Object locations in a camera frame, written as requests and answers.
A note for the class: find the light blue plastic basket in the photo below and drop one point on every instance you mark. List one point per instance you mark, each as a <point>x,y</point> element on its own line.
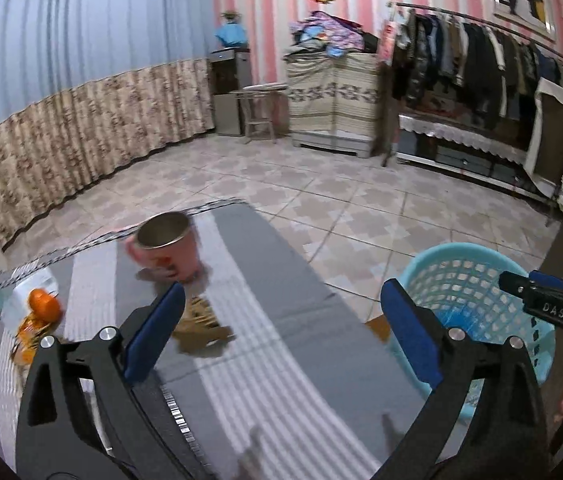
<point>461,270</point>

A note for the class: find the pink cup with metal lining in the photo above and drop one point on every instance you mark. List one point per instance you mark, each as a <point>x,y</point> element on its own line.
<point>171,255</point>

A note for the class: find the pile of clothes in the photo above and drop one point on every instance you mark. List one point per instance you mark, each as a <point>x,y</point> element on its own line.
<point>326,32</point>

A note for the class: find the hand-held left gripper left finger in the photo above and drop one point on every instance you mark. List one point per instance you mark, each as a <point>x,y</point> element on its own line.
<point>156,330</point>

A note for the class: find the orange snack wrapper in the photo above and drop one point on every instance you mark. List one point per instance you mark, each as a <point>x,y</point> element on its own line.
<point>29,342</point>

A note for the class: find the blue curtain with floral hem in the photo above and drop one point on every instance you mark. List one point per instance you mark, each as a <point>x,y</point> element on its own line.
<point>86,60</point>

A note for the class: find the white paper sheet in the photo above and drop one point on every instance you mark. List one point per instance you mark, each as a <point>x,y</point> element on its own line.
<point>34,277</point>

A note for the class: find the low cabinet with lace cloth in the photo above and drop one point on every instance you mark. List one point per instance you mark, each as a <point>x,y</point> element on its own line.
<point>451,135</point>

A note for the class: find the cloth covered cabinet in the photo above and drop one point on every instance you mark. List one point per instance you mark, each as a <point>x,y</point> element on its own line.
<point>331,100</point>

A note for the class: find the wooden stool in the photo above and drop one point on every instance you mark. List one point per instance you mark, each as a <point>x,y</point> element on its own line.
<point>259,110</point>

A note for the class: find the pink hanging garment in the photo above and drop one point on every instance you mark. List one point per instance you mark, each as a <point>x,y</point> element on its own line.
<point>386,42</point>

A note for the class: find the orange plastic bowl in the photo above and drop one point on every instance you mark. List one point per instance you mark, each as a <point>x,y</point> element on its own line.
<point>45,306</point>

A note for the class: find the blue bag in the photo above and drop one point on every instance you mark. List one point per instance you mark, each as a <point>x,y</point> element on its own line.
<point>231,32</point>

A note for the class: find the row of hanging clothes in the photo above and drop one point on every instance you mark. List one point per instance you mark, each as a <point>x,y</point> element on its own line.
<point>476,60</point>

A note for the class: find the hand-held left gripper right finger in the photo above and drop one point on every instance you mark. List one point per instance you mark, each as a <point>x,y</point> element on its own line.
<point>411,332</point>

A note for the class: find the metal clothes rack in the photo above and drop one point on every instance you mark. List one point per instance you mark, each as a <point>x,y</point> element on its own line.
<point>461,14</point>

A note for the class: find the grey striped table cloth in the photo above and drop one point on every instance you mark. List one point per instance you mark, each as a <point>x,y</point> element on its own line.
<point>271,320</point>

